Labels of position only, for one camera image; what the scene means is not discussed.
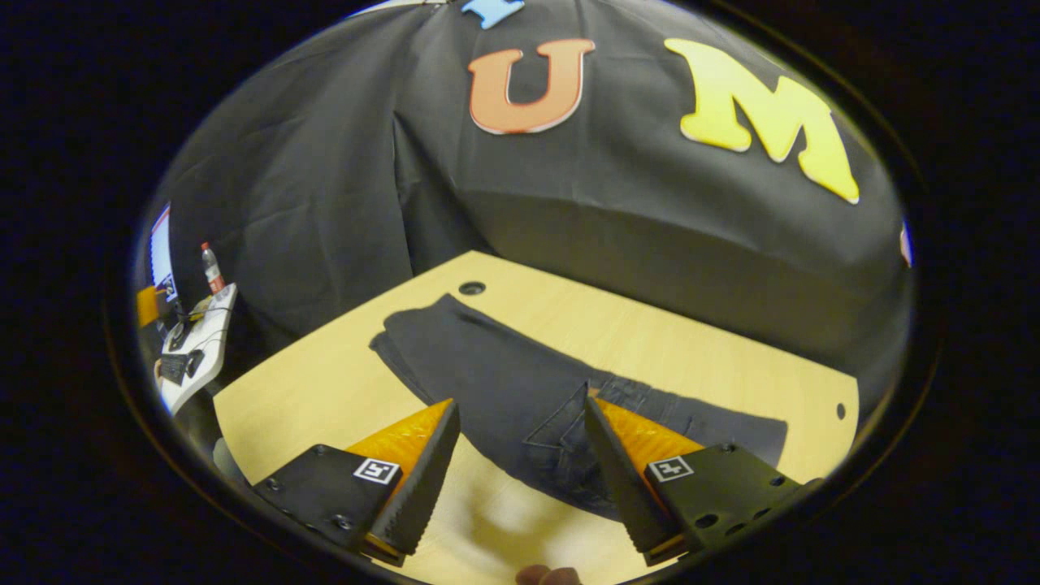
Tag red capped plastic bottle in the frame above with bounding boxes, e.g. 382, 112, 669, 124
201, 242, 227, 294

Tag black backdrop cloth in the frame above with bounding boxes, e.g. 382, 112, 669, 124
150, 0, 915, 407

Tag dark grey jeans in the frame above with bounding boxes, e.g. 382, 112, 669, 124
370, 294, 789, 521

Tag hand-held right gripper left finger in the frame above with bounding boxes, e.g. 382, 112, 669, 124
253, 398, 462, 567

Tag computer monitor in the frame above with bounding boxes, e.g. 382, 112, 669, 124
149, 203, 179, 306

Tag white side desk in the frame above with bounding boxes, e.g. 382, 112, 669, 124
154, 283, 239, 416

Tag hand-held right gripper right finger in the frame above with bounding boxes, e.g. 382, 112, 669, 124
583, 396, 821, 567

